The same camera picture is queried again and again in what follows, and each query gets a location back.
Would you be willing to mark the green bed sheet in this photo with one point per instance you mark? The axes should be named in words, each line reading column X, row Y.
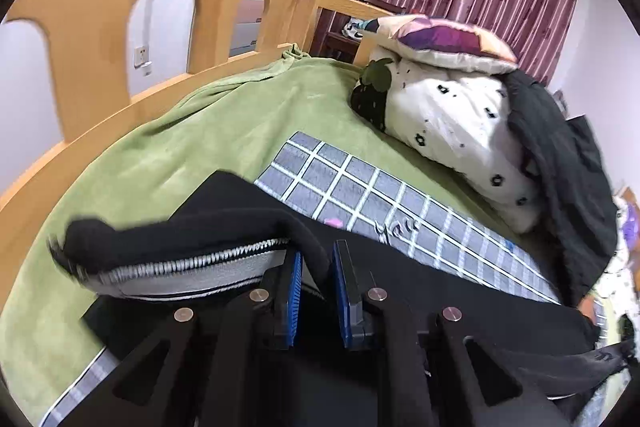
column 239, row 124

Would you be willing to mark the wooden bed guard rail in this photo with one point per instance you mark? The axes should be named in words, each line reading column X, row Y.
column 86, row 41

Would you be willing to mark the white wall socket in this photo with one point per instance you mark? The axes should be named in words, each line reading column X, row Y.
column 142, row 62

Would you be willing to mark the white floral quilt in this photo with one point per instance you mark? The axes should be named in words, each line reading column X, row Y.
column 458, row 119

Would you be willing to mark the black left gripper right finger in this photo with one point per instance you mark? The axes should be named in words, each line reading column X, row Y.
column 441, row 375

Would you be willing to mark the black garment pile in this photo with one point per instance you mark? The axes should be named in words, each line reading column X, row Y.
column 563, row 159

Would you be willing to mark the purple patterned pillow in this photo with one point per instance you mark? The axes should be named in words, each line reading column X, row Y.
column 442, row 43

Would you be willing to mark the black pants with white stripe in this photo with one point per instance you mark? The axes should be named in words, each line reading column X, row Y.
column 318, row 381

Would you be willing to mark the grey checkered bed mat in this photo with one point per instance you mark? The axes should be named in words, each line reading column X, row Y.
column 326, row 184

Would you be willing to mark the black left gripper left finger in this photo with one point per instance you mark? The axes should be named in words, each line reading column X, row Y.
column 183, row 376

